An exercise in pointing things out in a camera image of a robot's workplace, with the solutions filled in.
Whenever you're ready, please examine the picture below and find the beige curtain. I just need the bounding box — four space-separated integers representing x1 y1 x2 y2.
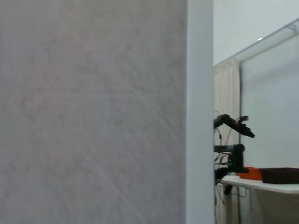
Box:
214 58 242 224

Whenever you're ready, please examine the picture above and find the white background table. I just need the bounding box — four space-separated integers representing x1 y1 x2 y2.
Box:
220 175 299 195

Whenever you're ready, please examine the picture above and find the white curtain rail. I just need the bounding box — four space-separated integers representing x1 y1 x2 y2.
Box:
213 19 299 69

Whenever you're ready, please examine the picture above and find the thin background cable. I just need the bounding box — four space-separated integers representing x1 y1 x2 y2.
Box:
214 127 223 164

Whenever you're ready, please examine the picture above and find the white partition edge post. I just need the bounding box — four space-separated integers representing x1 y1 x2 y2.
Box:
186 0 215 224

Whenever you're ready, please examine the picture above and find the orange block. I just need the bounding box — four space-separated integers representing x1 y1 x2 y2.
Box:
238 166 263 182

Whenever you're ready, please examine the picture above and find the dark brown box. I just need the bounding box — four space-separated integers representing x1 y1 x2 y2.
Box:
258 167 299 185

